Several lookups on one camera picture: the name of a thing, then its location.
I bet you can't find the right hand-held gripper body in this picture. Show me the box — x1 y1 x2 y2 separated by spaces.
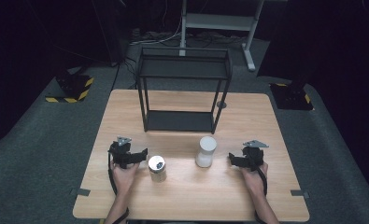
240 139 270 173

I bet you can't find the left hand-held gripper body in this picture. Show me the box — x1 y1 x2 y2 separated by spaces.
107 135 135 170

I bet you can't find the glass jar with metal lid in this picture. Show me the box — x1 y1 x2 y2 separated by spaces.
148 155 168 183

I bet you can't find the white plastic bottle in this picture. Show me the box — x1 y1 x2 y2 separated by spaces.
194 135 218 169

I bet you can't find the black metal shelf rack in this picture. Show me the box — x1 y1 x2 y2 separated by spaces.
135 46 234 135

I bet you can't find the person's right hand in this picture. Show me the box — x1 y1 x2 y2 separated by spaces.
240 161 269 200

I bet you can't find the person's left hand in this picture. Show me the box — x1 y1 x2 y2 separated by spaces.
109 161 141 198

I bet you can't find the grey tape strip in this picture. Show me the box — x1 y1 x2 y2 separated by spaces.
290 189 311 199
69 188 92 197

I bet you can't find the black base with striped tape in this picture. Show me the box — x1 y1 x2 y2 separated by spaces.
269 81 315 111
45 69 95 104

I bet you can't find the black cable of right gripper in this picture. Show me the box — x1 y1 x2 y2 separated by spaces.
254 166 269 224

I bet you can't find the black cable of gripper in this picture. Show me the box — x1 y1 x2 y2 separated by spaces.
107 151 131 224
254 166 269 224

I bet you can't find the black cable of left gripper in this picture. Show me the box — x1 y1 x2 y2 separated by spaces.
107 151 131 224

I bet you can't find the bundle of floor cables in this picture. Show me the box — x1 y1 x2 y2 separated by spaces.
127 27 246 48

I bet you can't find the black upright post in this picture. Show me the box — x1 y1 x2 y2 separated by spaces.
90 0 131 67

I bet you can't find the grey metal stand frame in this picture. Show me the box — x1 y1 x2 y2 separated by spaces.
179 0 266 73

